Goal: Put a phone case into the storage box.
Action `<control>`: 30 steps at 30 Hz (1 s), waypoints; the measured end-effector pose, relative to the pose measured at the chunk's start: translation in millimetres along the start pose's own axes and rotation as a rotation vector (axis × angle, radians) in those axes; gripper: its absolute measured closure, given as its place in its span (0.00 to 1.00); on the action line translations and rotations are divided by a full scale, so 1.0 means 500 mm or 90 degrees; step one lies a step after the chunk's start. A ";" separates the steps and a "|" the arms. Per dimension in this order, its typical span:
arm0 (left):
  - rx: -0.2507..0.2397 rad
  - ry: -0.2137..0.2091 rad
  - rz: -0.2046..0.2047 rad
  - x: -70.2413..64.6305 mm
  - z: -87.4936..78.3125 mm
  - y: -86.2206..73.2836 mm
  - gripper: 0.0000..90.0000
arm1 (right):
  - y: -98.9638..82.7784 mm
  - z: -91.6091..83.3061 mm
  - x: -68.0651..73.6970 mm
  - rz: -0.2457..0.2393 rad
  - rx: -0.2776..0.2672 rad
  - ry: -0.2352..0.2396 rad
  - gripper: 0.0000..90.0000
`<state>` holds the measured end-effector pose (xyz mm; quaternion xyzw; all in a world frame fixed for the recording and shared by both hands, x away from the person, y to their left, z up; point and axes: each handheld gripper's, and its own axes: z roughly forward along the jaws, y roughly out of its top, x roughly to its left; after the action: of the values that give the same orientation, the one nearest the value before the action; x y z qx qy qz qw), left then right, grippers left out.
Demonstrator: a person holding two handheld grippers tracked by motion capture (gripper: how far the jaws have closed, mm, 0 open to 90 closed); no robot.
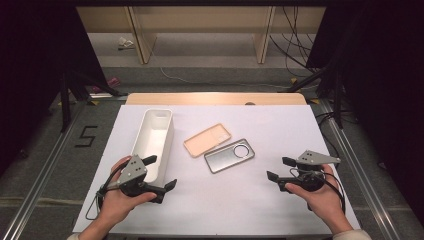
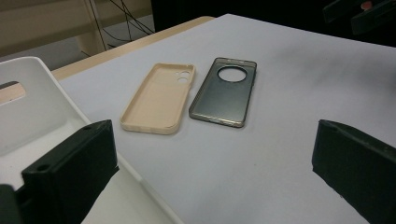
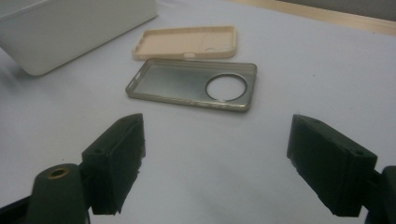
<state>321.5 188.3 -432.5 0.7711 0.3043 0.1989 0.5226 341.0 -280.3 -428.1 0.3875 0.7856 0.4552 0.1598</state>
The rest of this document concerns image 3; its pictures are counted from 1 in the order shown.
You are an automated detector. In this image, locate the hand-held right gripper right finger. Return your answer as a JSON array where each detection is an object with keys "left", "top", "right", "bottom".
[{"left": 286, "top": 114, "right": 378, "bottom": 217}]

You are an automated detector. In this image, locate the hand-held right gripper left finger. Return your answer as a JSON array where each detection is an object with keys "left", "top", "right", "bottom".
[{"left": 81, "top": 113, "right": 147, "bottom": 216}]

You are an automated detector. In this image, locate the transparent grey phone case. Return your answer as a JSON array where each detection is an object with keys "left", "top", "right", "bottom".
[{"left": 124, "top": 57, "right": 258, "bottom": 113}]

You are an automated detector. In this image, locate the beige phone case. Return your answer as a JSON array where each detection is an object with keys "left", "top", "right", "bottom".
[{"left": 132, "top": 25, "right": 238, "bottom": 62}]

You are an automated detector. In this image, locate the white plastic storage bin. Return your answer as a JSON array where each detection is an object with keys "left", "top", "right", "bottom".
[{"left": 0, "top": 0, "right": 159, "bottom": 77}]

